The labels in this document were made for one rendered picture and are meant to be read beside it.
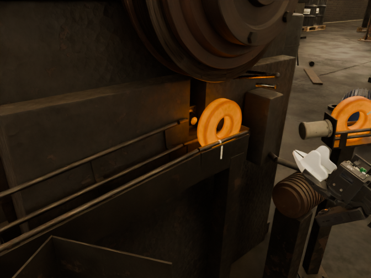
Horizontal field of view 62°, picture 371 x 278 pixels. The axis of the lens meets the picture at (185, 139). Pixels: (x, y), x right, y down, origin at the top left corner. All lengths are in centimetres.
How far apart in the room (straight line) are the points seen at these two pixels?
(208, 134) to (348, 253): 107
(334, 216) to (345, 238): 105
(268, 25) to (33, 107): 51
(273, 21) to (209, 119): 28
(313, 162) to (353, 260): 102
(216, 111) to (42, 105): 42
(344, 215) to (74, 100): 60
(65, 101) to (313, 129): 76
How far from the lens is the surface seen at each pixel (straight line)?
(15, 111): 65
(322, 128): 111
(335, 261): 164
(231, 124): 90
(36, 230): 66
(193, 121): 90
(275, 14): 76
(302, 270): 153
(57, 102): 67
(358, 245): 177
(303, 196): 105
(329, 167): 73
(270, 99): 96
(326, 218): 74
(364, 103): 115
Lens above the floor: 108
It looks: 26 degrees down
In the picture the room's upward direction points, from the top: 1 degrees clockwise
